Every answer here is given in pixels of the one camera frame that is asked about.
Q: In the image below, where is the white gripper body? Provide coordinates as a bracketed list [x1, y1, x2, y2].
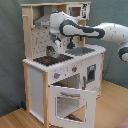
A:
[50, 33, 64, 54]

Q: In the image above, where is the small metal pot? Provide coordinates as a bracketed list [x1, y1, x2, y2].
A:
[46, 46, 56, 57]

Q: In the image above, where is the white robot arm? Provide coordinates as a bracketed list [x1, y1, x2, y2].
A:
[50, 11, 128, 62]

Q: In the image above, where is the wooden toy kitchen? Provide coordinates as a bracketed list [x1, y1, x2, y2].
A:
[22, 2, 105, 127]

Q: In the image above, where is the black toy faucet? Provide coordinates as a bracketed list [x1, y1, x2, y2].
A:
[66, 32, 83, 50]

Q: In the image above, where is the black toy stovetop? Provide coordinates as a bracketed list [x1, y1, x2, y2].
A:
[34, 54, 71, 66]

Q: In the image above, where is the grey toy sink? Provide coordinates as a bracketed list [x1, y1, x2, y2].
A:
[67, 47, 94, 56]

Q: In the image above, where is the grey range hood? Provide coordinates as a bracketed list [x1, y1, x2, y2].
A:
[33, 5, 65, 28]

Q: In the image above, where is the right red stove knob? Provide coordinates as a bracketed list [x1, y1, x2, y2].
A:
[72, 66, 78, 72]

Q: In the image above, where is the red stove knob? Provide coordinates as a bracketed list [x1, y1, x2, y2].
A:
[72, 66, 78, 72]
[54, 73, 60, 79]

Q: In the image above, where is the left red stove knob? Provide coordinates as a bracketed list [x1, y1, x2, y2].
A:
[54, 73, 60, 79]

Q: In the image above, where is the white toy microwave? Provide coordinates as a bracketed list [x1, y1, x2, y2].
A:
[67, 3, 90, 20]

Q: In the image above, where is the white cabinet door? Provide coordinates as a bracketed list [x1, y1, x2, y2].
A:
[82, 56, 102, 94]

